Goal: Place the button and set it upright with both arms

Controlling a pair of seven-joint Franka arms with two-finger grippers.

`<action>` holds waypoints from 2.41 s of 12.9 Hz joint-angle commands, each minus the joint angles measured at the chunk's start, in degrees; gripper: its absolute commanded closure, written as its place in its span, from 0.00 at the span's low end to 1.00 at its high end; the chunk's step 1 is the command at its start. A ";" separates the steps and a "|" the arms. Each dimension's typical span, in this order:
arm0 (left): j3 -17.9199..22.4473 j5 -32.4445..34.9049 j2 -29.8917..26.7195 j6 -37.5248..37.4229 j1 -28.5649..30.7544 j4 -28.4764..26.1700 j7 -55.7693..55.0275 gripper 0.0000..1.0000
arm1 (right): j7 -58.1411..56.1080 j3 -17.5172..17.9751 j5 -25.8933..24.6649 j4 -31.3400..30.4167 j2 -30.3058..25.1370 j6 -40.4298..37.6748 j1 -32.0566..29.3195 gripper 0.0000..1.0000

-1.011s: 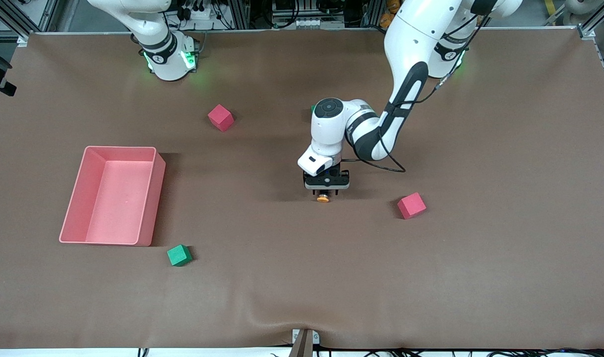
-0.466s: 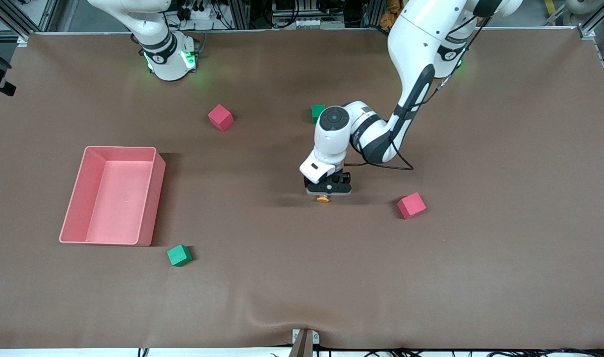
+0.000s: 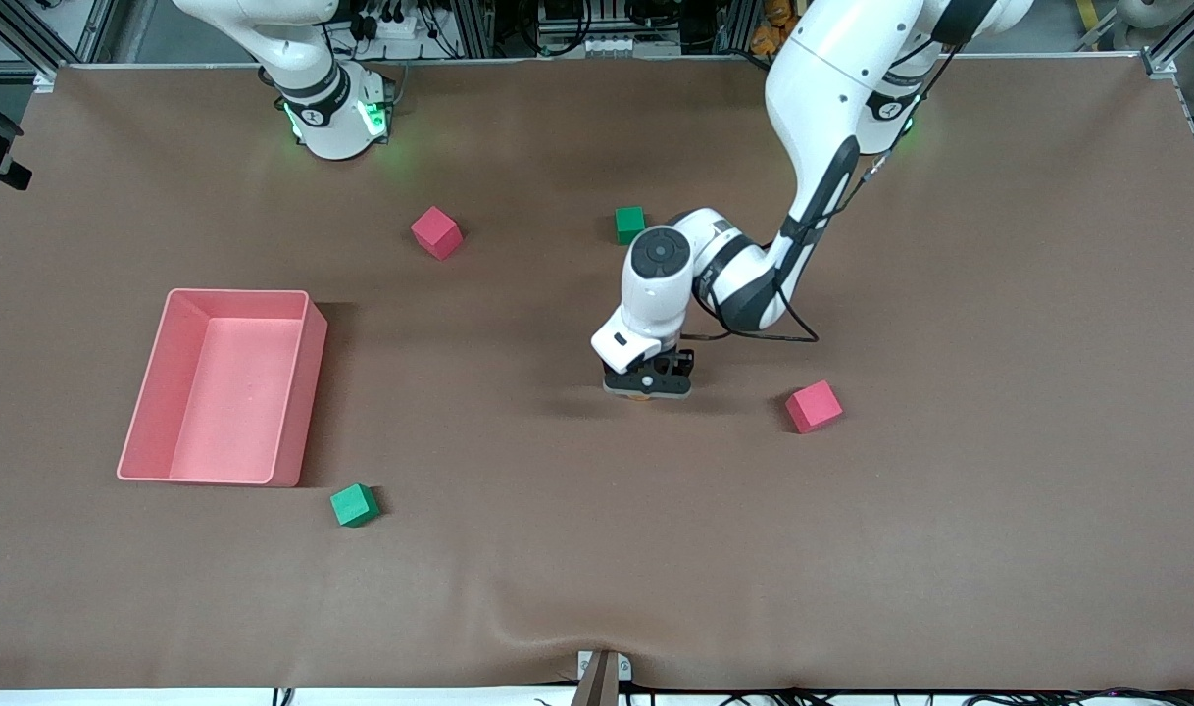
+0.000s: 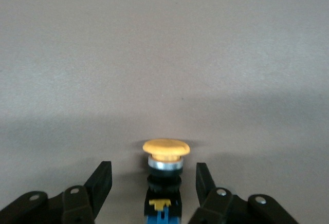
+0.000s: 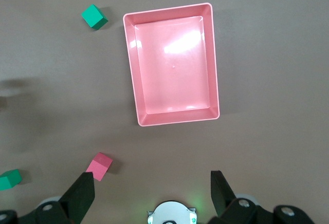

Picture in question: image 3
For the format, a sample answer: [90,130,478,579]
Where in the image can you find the aluminium frame profile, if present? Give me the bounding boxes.
[1141,0,1194,79]
[0,0,118,94]

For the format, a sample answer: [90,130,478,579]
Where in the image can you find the pile of orange objects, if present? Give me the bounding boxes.
[751,0,799,55]

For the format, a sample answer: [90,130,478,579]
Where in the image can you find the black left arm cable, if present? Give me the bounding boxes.
[693,44,961,345]

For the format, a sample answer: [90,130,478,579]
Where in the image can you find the aluminium camera post with bracket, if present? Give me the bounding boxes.
[572,649,633,706]

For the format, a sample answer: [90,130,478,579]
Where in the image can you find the white power strip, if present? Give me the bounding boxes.
[357,10,422,42]

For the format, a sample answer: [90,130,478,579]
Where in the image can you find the pink foam cube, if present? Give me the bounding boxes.
[410,206,464,262]
[784,379,844,434]

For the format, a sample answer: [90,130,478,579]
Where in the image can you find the pink plastic tray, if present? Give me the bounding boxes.
[117,287,329,488]

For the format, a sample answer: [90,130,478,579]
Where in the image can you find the brown table mat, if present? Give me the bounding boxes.
[0,54,1194,693]

